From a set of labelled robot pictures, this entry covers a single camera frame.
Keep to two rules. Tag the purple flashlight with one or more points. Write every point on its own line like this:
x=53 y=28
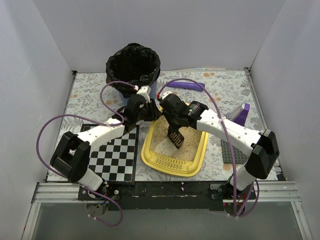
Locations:
x=187 y=85

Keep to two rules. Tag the blue trash bin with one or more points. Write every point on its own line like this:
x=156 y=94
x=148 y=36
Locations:
x=126 y=95

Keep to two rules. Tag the grey lego baseplate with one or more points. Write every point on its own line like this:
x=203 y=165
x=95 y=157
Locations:
x=239 y=156

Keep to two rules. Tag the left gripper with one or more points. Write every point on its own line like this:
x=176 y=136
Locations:
x=151 y=110

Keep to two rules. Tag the black white chessboard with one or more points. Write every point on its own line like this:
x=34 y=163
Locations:
x=115 y=161

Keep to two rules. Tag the yellow litter box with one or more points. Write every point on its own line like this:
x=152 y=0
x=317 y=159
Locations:
x=171 y=165

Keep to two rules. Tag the black trash bag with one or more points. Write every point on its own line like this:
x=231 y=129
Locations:
x=134 y=64

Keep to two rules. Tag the floral table mat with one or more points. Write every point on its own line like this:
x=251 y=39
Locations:
x=228 y=88

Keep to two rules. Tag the black litter scoop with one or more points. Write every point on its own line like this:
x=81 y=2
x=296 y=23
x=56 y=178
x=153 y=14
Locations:
x=175 y=137

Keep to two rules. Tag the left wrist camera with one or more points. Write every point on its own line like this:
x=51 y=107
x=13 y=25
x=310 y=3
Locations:
x=143 y=91

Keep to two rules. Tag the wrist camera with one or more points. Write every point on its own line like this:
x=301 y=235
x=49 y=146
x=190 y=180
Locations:
x=143 y=91
x=163 y=95

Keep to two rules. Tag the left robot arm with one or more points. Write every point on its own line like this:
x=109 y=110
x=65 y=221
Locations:
x=72 y=155

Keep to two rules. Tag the cat litter granules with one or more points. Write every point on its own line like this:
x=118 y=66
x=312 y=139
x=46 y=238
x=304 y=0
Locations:
x=161 y=144

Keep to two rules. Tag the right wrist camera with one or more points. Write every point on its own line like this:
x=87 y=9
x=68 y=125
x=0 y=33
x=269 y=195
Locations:
x=163 y=95

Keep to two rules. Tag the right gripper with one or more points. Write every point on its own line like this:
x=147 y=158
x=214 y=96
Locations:
x=172 y=124

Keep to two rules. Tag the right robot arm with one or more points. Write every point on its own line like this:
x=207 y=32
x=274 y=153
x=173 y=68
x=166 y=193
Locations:
x=261 y=148

